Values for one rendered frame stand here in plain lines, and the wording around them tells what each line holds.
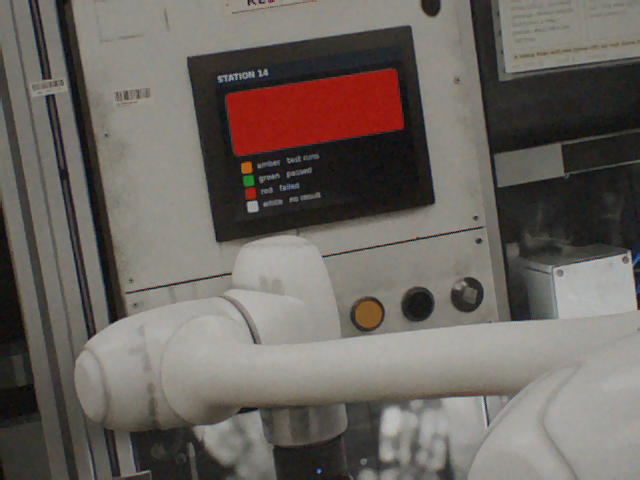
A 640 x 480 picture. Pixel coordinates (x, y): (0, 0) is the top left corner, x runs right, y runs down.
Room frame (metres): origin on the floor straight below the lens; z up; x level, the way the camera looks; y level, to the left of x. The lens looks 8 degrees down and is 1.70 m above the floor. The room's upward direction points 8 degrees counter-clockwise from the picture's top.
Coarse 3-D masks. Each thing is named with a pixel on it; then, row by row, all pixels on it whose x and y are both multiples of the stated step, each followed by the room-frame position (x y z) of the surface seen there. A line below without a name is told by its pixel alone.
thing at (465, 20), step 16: (464, 0) 1.49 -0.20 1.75; (464, 16) 1.49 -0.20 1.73; (464, 32) 1.49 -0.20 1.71; (464, 48) 1.49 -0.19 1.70; (480, 80) 1.49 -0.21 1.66; (480, 96) 1.49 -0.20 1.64; (480, 112) 1.49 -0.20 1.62; (480, 128) 1.49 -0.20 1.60; (480, 144) 1.49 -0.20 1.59; (480, 160) 1.49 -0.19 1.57; (480, 176) 1.49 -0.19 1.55; (496, 208) 1.49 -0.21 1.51; (496, 224) 1.49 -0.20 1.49; (496, 240) 1.49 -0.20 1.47; (496, 256) 1.49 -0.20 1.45; (496, 272) 1.49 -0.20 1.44; (496, 288) 1.49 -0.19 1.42; (496, 304) 1.49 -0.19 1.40; (496, 400) 1.48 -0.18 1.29
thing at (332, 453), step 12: (324, 444) 1.29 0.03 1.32; (336, 444) 1.30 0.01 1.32; (276, 456) 1.30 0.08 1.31; (288, 456) 1.29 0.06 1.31; (300, 456) 1.29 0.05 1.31; (312, 456) 1.29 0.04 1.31; (324, 456) 1.29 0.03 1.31; (336, 456) 1.30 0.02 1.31; (276, 468) 1.31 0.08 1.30; (288, 468) 1.29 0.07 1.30; (300, 468) 1.29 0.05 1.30; (312, 468) 1.28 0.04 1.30; (324, 468) 1.29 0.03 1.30; (336, 468) 1.30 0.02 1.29
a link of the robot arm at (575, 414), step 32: (608, 352) 0.78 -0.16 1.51; (544, 384) 0.76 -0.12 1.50; (576, 384) 0.74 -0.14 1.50; (608, 384) 0.74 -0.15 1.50; (512, 416) 0.74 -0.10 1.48; (544, 416) 0.72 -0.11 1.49; (576, 416) 0.72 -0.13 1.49; (608, 416) 0.71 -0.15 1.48; (480, 448) 0.75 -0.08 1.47; (512, 448) 0.72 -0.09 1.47; (544, 448) 0.71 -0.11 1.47; (576, 448) 0.70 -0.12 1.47; (608, 448) 0.70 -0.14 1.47
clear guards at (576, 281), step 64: (512, 0) 1.50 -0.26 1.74; (576, 0) 1.52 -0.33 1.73; (512, 64) 1.50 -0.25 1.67; (576, 64) 1.52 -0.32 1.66; (512, 128) 1.50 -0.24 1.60; (576, 128) 1.52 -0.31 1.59; (512, 192) 1.49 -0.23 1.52; (576, 192) 1.51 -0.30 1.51; (512, 256) 1.49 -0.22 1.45; (576, 256) 1.51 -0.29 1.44; (512, 320) 1.49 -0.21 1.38; (192, 448) 1.40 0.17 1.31; (256, 448) 1.41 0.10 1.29; (384, 448) 1.45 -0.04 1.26; (448, 448) 1.47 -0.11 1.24
